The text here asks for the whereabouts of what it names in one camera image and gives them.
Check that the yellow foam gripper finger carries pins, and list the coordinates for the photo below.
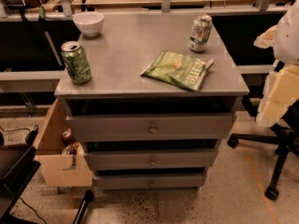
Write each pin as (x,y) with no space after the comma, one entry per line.
(266,39)
(281,90)

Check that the green jalapeno chip bag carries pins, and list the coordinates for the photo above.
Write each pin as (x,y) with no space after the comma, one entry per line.
(179,70)

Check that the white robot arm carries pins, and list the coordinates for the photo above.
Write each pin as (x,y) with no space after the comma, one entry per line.
(286,41)

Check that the white bowl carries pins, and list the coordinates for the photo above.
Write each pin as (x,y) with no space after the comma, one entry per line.
(90,23)

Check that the white and green soda can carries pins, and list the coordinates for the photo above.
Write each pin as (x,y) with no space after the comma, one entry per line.
(200,33)

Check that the grey drawer cabinet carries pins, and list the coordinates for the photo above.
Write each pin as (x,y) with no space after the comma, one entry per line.
(141,133)

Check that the red can in box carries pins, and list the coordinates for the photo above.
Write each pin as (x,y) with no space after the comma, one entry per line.
(68,137)

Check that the wooden box with items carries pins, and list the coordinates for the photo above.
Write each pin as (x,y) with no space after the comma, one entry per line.
(62,165)

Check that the black power adapter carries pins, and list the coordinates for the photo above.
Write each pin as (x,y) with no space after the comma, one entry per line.
(30,138)

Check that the black stand on left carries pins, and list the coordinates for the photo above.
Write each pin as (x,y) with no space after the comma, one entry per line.
(17,167)

